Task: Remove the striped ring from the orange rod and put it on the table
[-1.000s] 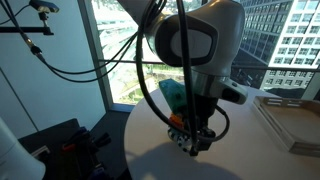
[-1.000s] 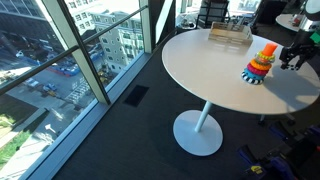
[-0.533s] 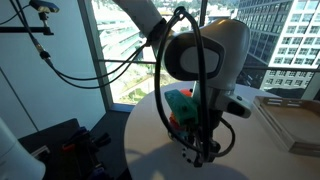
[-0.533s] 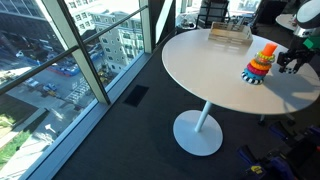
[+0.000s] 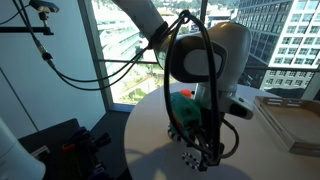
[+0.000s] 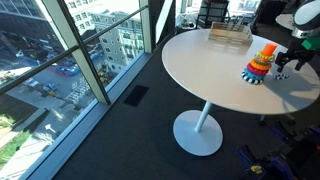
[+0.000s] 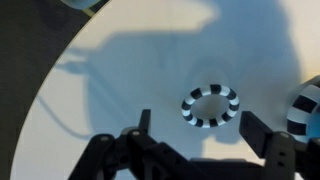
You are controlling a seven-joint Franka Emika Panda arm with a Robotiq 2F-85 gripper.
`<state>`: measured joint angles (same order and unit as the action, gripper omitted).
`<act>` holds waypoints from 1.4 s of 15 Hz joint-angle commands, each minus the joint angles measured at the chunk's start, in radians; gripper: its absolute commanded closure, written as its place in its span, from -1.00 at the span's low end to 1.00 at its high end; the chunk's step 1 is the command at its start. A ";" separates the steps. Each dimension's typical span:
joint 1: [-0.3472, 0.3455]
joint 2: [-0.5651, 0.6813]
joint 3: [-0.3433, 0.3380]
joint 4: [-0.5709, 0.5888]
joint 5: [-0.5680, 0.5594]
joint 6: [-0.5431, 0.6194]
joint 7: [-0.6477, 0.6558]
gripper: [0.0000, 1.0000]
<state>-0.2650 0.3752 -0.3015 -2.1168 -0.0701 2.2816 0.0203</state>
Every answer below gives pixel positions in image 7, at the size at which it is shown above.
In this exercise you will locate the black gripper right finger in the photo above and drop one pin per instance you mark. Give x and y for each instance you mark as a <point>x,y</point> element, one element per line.
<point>280,156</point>

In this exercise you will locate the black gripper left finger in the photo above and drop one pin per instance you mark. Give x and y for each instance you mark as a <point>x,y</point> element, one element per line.
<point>133,156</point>

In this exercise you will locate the large black white striped base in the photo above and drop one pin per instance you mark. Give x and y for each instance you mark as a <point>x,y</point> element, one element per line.
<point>301,105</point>

